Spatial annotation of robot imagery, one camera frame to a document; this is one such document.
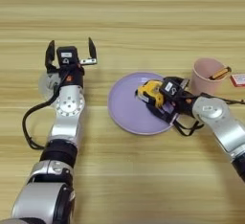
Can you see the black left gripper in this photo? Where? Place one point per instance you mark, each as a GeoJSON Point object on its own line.
{"type": "Point", "coordinates": [71, 76]}

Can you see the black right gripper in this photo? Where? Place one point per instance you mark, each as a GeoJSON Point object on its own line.
{"type": "Point", "coordinates": [185, 105]}

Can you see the yellow black tape measure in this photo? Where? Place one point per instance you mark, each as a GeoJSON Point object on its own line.
{"type": "Point", "coordinates": [151, 92]}

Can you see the pink plastic cup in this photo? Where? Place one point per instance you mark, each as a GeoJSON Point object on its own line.
{"type": "Point", "coordinates": [201, 81]}

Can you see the brown stick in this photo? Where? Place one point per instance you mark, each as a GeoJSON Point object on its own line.
{"type": "Point", "coordinates": [220, 73]}

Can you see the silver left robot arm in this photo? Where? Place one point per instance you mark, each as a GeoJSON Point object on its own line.
{"type": "Point", "coordinates": [68, 106]}

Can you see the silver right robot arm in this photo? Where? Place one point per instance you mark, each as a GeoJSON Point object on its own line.
{"type": "Point", "coordinates": [217, 119]}

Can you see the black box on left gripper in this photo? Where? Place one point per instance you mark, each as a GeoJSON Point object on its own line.
{"type": "Point", "coordinates": [67, 55]}

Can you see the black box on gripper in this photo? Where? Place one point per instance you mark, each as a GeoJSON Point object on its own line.
{"type": "Point", "coordinates": [170, 88]}
{"type": "Point", "coordinates": [67, 55]}

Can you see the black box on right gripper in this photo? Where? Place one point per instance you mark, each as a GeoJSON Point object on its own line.
{"type": "Point", "coordinates": [170, 88]}

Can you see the clear adhesive tape roll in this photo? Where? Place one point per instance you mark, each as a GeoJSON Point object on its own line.
{"type": "Point", "coordinates": [44, 84]}

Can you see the purple round plate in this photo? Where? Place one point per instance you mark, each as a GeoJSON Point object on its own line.
{"type": "Point", "coordinates": [127, 106]}

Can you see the small red white box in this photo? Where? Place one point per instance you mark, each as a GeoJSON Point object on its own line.
{"type": "Point", "coordinates": [239, 80]}

